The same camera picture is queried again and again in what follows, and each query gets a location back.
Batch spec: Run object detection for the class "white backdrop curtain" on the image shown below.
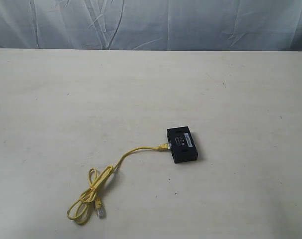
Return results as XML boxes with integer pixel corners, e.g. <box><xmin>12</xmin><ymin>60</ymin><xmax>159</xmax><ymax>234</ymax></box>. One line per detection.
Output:
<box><xmin>0</xmin><ymin>0</ymin><xmax>302</xmax><ymax>51</ymax></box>

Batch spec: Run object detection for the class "yellow ethernet cable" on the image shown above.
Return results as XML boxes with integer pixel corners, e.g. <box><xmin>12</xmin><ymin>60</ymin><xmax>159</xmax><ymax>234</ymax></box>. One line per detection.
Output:
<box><xmin>66</xmin><ymin>141</ymin><xmax>172</xmax><ymax>226</ymax></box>

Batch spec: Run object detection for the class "black network switch box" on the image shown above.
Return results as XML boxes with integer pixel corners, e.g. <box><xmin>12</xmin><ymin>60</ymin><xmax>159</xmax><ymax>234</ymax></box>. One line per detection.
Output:
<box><xmin>166</xmin><ymin>126</ymin><xmax>198</xmax><ymax>164</ymax></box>

